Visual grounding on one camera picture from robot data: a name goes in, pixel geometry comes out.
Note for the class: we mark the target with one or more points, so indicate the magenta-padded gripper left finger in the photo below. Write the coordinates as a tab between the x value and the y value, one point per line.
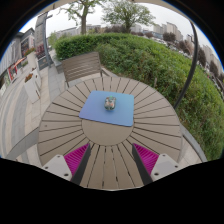
58	165

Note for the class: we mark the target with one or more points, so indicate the round-crowned tree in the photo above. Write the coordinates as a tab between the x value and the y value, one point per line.
128	13

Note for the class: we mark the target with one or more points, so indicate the curved black umbrella pole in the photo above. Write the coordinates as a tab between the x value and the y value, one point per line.
190	66

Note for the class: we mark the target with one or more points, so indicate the transparent green computer mouse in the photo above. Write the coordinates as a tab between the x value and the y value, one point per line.
110	103

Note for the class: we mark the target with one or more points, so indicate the large white flower planter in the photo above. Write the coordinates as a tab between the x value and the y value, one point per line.
32	88

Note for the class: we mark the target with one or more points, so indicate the trimmed green hedge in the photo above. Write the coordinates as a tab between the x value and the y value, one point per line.
150	60

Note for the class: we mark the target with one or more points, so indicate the slatted brown outdoor chair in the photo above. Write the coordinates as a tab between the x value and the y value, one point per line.
81	65

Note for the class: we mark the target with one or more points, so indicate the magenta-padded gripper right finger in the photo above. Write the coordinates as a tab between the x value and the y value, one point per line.
165	165

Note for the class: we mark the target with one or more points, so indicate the dark storefront building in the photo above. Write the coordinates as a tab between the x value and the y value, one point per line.
18	50

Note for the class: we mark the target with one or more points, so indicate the blue rectangular mouse pad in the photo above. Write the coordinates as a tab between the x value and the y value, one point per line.
96	111

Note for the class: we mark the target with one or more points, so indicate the slender-trunk tree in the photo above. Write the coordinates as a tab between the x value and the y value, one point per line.
83	18

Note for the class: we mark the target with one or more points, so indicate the distant apartment buildings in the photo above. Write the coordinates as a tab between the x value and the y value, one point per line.
170	30

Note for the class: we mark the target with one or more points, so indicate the tall dark sign pillar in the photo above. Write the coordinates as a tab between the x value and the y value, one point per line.
40	40

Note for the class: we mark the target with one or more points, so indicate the small white flower planter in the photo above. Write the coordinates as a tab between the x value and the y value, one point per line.
32	60

